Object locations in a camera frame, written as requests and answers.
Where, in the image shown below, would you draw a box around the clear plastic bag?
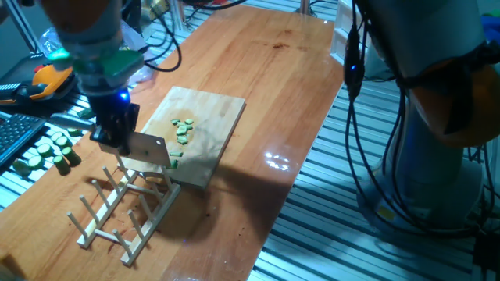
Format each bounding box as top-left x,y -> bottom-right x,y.
38,21 -> 148,86

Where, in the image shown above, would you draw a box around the metal frame post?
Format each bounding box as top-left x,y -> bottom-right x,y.
295,0 -> 317,16

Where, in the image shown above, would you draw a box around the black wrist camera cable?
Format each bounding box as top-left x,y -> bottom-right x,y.
142,0 -> 249,73

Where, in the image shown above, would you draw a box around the black keyboard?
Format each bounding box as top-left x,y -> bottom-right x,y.
0,112 -> 47,167

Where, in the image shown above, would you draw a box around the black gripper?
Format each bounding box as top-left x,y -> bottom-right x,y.
87,90 -> 141,156

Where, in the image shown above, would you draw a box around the yellow packet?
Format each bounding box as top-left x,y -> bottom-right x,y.
150,0 -> 172,17

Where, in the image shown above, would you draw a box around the steel cleaver knife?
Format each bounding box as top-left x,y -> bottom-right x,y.
48,112 -> 172,168

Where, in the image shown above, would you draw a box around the wooden peg dish rack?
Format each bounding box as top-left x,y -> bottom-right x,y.
66,154 -> 183,268

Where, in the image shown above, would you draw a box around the grey aluminium frame strut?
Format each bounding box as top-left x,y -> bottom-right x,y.
3,0 -> 42,54

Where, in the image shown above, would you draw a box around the wooden cutting board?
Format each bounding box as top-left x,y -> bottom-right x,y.
121,86 -> 247,191

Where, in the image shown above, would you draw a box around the orange black teach pendant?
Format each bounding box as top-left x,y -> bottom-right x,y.
0,64 -> 78,107

